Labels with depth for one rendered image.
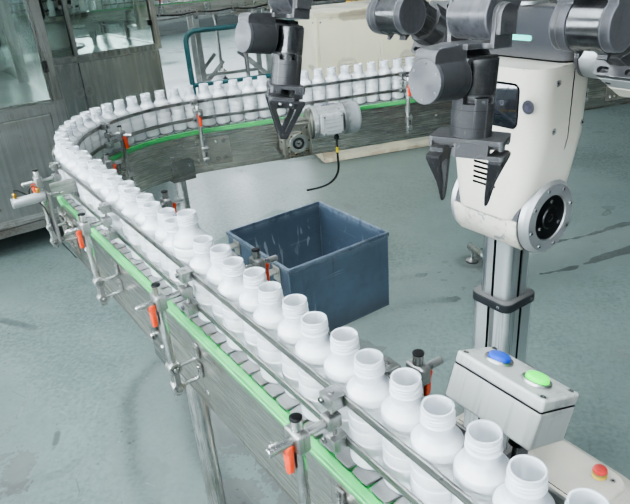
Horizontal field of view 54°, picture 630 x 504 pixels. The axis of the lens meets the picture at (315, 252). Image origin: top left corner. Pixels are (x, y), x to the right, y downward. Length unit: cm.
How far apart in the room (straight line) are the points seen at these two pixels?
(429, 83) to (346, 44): 430
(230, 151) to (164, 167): 28
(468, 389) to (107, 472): 179
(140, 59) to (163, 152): 383
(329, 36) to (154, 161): 277
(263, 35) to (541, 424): 78
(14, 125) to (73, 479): 233
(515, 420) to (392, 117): 212
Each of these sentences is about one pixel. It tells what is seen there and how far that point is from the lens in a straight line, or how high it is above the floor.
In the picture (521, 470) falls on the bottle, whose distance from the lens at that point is 68.
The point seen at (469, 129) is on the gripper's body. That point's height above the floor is 139.
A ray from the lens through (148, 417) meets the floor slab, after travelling 264.
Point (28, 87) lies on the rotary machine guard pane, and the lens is 416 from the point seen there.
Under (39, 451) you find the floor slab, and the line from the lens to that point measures 267.
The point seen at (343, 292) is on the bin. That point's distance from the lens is 160.
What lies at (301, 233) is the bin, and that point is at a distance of 184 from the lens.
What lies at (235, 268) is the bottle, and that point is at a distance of 104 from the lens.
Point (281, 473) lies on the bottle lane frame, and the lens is 108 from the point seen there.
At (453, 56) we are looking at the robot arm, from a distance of 83.
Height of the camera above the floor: 163
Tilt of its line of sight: 26 degrees down
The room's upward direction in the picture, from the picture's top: 5 degrees counter-clockwise
